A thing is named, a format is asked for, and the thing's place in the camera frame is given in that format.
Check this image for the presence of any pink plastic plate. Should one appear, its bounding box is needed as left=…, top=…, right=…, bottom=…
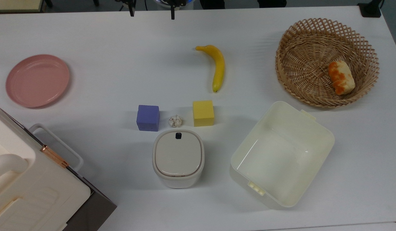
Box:
left=5, top=54, right=70, bottom=108

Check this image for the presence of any purple foam cube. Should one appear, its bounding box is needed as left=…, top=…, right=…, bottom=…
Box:
left=136, top=105, right=160, bottom=132

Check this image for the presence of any black base block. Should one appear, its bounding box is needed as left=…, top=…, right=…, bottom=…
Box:
left=257, top=0, right=287, bottom=8
left=199, top=0, right=225, bottom=9

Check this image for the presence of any beige mini bin with lid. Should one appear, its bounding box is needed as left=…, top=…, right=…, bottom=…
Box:
left=152, top=129, right=205, bottom=189

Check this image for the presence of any small crumpled white object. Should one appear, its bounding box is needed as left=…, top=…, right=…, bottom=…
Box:
left=168, top=115, right=183, bottom=128

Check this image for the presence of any woven wicker basket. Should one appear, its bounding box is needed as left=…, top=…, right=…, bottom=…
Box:
left=275, top=18, right=380, bottom=108

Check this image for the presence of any black stand base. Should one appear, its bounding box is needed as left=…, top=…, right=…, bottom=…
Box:
left=358, top=0, right=383, bottom=18

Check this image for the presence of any tan wooden table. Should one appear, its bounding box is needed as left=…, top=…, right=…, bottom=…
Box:
left=0, top=0, right=44, bottom=13

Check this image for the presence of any yellow toy banana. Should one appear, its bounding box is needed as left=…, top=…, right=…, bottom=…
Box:
left=195, top=45, right=225, bottom=93

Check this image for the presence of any dark brown drawer cabinet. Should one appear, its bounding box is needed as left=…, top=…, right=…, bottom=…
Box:
left=62, top=188, right=117, bottom=231

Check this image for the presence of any white open plastic container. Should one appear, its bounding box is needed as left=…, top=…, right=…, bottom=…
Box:
left=230, top=101, right=335, bottom=209

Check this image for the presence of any cream plastic cabinet with handle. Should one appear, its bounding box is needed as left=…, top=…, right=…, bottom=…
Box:
left=0, top=103, right=91, bottom=231

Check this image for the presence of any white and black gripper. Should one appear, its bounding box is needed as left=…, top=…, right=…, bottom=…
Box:
left=116, top=0, right=187, bottom=20

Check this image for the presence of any toy bread slice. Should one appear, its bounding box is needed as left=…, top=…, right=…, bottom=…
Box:
left=328, top=61, right=356, bottom=96

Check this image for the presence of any yellow foam cube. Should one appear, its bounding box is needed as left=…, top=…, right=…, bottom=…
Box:
left=193, top=100, right=215, bottom=127

